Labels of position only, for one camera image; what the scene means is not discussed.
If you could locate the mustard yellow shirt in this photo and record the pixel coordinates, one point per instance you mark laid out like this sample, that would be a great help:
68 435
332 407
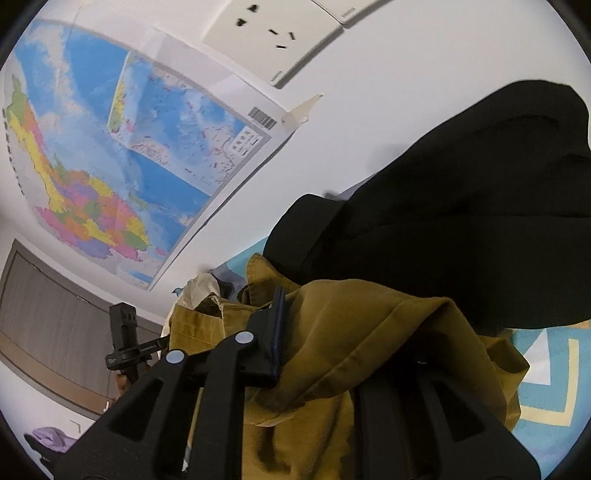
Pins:
351 323

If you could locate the person's left hand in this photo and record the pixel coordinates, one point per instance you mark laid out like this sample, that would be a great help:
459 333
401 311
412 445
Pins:
121 385

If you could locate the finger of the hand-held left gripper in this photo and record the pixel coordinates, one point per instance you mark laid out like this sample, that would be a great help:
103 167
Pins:
157 346

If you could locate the beige tape piece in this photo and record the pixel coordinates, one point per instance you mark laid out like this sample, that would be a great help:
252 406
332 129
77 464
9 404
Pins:
300 110

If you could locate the blue patterned blanket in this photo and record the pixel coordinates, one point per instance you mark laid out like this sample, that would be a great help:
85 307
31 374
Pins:
554 369

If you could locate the black garment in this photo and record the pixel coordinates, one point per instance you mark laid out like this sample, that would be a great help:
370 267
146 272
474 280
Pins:
438 207

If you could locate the cream cloth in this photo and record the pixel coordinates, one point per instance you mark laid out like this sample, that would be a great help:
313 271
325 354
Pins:
198 290

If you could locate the white wall socket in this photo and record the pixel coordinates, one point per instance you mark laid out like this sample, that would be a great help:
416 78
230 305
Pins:
355 8
272 32

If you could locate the colourful wall map poster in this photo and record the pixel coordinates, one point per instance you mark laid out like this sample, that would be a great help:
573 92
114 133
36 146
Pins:
115 161

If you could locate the grey brown door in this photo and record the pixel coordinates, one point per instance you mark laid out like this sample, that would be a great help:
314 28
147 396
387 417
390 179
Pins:
55 323

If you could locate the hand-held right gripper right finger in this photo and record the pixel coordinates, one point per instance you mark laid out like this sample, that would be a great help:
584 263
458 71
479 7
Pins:
392 429

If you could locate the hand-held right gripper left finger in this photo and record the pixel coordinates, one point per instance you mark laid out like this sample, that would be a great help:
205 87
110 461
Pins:
278 332

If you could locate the purple cloth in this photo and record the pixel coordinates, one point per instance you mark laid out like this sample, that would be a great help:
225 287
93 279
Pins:
51 438

